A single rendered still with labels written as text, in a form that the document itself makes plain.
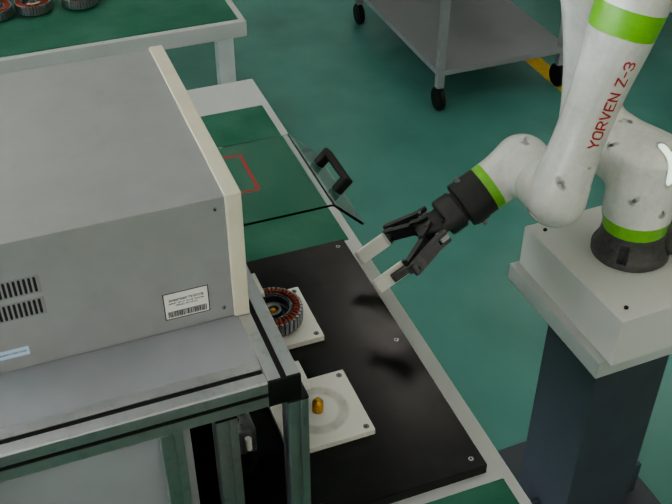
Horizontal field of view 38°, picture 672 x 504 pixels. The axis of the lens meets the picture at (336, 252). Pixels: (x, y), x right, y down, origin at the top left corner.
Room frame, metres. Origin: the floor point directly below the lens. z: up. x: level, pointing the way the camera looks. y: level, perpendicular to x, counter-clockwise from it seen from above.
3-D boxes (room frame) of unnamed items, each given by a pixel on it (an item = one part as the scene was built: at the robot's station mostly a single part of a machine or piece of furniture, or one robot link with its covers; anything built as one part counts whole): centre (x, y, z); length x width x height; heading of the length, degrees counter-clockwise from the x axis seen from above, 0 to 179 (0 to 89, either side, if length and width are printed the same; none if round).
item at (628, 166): (1.49, -0.56, 1.01); 0.16 x 0.13 x 0.19; 24
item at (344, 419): (1.12, 0.03, 0.78); 0.15 x 0.15 x 0.01; 21
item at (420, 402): (1.22, 0.09, 0.76); 0.64 x 0.47 x 0.02; 21
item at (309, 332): (1.34, 0.12, 0.78); 0.15 x 0.15 x 0.01; 21
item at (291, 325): (1.34, 0.12, 0.80); 0.11 x 0.11 x 0.04
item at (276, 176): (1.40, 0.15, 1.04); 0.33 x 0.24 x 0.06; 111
